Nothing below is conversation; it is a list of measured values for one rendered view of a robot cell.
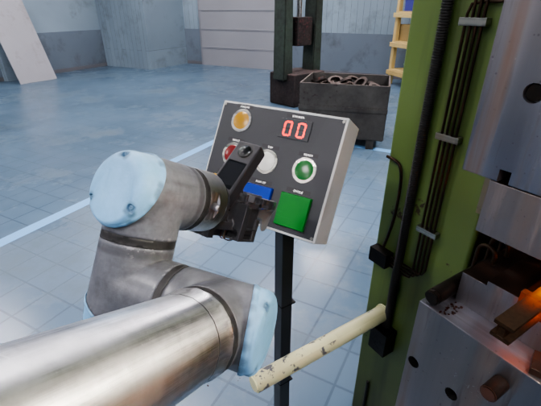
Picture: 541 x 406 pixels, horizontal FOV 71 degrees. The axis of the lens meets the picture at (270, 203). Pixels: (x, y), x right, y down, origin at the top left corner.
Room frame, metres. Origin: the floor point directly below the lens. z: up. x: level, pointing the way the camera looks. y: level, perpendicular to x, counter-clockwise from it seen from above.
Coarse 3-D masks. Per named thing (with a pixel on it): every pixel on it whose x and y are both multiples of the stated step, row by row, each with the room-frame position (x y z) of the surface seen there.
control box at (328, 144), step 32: (224, 128) 0.94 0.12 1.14; (256, 128) 0.89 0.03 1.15; (320, 128) 0.82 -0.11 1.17; (352, 128) 0.81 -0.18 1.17; (224, 160) 0.89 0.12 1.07; (288, 160) 0.81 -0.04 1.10; (320, 160) 0.77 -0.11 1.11; (288, 192) 0.77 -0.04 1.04; (320, 192) 0.74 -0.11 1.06; (320, 224) 0.70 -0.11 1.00
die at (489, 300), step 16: (512, 256) 0.61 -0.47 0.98; (528, 256) 0.59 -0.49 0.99; (464, 272) 0.56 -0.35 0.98; (480, 272) 0.56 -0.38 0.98; (496, 272) 0.56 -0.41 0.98; (512, 272) 0.54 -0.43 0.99; (528, 272) 0.54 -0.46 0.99; (464, 288) 0.55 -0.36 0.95; (480, 288) 0.53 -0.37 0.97; (496, 288) 0.51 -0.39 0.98; (512, 288) 0.50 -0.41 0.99; (528, 288) 0.49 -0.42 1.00; (464, 304) 0.54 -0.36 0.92; (480, 304) 0.52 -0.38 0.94; (496, 304) 0.50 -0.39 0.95; (512, 304) 0.48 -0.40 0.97; (528, 336) 0.45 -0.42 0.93
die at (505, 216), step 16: (496, 192) 0.54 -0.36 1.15; (512, 192) 0.53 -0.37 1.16; (496, 208) 0.54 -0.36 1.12; (512, 208) 0.52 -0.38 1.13; (528, 208) 0.50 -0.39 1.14; (480, 224) 0.55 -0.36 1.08; (496, 224) 0.53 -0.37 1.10; (512, 224) 0.51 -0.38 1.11; (528, 224) 0.50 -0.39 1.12; (512, 240) 0.51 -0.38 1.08; (528, 240) 0.49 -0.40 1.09
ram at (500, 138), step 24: (504, 0) 0.60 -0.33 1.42; (528, 0) 0.57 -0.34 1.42; (504, 24) 0.59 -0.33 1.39; (528, 24) 0.56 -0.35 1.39; (504, 48) 0.58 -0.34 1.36; (528, 48) 0.56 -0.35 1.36; (504, 72) 0.58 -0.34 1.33; (528, 72) 0.55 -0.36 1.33; (504, 96) 0.57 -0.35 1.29; (528, 96) 0.54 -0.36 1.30; (480, 120) 0.59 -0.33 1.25; (504, 120) 0.56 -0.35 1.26; (528, 120) 0.53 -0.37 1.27; (480, 144) 0.58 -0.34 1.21; (504, 144) 0.55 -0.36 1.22; (528, 144) 0.53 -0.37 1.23; (480, 168) 0.57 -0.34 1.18; (504, 168) 0.54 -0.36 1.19; (528, 168) 0.52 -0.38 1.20; (528, 192) 0.51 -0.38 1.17
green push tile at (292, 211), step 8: (280, 200) 0.76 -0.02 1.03; (288, 200) 0.75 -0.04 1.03; (296, 200) 0.74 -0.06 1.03; (304, 200) 0.73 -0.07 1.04; (280, 208) 0.75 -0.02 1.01; (288, 208) 0.74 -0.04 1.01; (296, 208) 0.73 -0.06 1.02; (304, 208) 0.73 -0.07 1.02; (280, 216) 0.74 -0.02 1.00; (288, 216) 0.73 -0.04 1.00; (296, 216) 0.72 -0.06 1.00; (304, 216) 0.72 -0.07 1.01; (280, 224) 0.73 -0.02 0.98; (288, 224) 0.72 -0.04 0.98; (296, 224) 0.71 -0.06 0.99; (304, 224) 0.71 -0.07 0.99
